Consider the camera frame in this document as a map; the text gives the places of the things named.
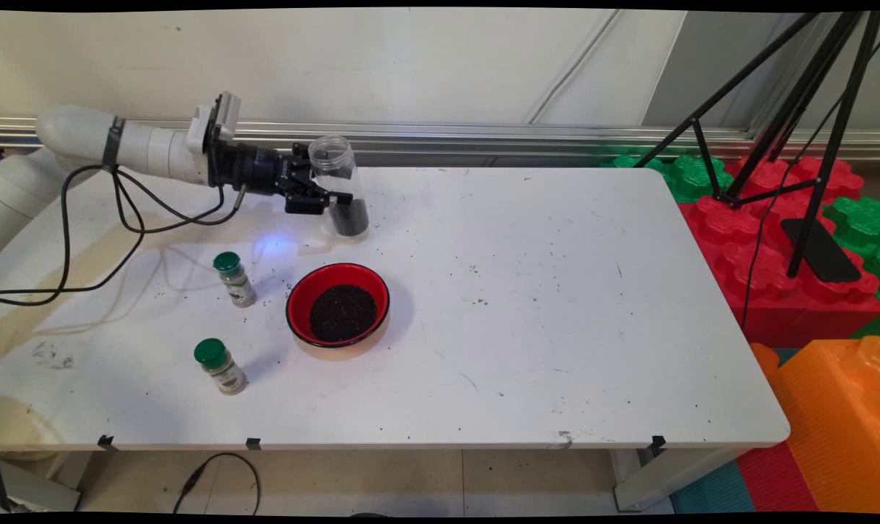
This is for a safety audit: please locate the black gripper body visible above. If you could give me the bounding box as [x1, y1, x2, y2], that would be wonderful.
[208, 138, 314, 199]

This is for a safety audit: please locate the clear plastic jar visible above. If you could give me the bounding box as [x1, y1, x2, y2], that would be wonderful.
[308, 135, 370, 239]

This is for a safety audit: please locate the red bowl black rim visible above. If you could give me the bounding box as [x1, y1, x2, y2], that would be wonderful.
[285, 263, 392, 361]

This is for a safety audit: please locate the green cap spice bottle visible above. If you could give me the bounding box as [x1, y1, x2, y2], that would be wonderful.
[194, 338, 249, 396]
[213, 252, 258, 309]

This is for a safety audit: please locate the dark grains heap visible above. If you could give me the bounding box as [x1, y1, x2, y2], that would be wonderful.
[309, 284, 378, 343]

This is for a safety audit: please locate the green foam block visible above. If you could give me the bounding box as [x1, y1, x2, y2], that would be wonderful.
[603, 149, 735, 205]
[822, 196, 880, 281]

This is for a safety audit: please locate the grey metal base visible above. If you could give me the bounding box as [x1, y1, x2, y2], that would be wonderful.
[0, 457, 82, 514]

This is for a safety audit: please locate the white table leg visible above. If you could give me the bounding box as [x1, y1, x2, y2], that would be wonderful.
[613, 445, 750, 512]

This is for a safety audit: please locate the red foam block stack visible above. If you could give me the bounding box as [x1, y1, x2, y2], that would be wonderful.
[676, 156, 880, 349]

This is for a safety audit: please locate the teal floor mat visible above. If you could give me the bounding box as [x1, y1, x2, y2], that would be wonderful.
[669, 460, 757, 515]

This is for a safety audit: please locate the black flat plate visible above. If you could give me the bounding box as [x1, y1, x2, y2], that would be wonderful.
[780, 217, 863, 285]

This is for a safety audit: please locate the black tripod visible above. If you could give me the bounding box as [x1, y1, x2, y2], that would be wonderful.
[633, 11, 880, 279]

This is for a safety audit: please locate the red floor mat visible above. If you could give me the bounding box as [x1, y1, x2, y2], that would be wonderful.
[736, 442, 819, 512]

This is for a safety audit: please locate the orange foam block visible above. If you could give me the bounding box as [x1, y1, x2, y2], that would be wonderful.
[749, 336, 880, 514]

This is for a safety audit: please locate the white silver wrist camera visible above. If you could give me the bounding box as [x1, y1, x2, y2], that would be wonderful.
[186, 92, 242, 155]

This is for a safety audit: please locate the black arm strap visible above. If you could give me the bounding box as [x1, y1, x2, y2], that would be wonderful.
[102, 116, 126, 172]

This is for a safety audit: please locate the aluminium wall rail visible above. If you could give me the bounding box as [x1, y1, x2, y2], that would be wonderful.
[0, 116, 880, 164]

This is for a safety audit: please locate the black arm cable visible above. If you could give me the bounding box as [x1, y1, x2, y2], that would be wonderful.
[0, 164, 247, 306]

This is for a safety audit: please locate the black floor cable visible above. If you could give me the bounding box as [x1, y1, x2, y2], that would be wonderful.
[173, 453, 261, 516]

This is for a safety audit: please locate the thin black tripod cable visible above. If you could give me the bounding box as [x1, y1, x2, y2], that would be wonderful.
[740, 36, 880, 330]

